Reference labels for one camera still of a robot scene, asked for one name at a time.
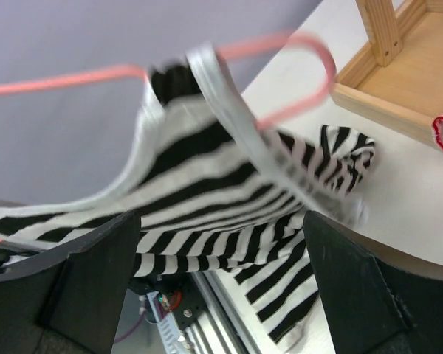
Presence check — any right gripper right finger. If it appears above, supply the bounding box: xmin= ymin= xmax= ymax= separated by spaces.
xmin=303 ymin=212 xmax=443 ymax=353

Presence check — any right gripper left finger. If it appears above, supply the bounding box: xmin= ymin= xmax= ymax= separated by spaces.
xmin=0 ymin=212 xmax=140 ymax=354

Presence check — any black white striped tank top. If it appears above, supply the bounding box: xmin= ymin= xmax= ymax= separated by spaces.
xmin=0 ymin=46 xmax=376 ymax=353

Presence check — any wooden clothes rack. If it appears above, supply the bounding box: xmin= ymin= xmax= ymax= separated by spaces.
xmin=332 ymin=1 xmax=443 ymax=148

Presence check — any white slotted cable duct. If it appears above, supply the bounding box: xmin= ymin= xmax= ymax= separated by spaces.
xmin=139 ymin=291 xmax=186 ymax=353

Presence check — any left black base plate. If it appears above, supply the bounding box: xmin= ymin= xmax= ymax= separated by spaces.
xmin=128 ymin=274 xmax=211 ymax=354

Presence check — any aluminium mounting rail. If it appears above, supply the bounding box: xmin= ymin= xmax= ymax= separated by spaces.
xmin=185 ymin=271 xmax=260 ymax=354

